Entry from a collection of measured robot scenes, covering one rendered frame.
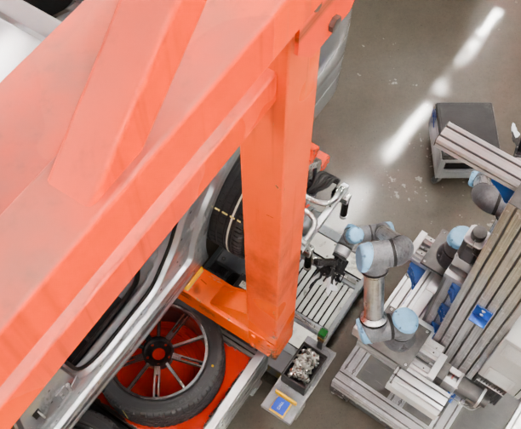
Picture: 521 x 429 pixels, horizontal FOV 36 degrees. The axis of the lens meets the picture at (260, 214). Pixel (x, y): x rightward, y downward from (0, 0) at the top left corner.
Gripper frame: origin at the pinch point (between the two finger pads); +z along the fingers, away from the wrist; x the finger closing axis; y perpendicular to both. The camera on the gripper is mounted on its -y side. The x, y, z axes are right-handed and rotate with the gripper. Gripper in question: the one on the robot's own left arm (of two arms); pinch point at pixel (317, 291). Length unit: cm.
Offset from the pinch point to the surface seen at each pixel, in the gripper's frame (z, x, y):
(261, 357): 40, 39, 18
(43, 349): 51, -137, -160
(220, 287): 19, 44, -20
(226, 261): 4, 93, 5
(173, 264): 20, 29, -57
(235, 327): 32.3, 32.1, -8.9
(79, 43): -2, -155, -190
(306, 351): 26.5, 15.2, 22.9
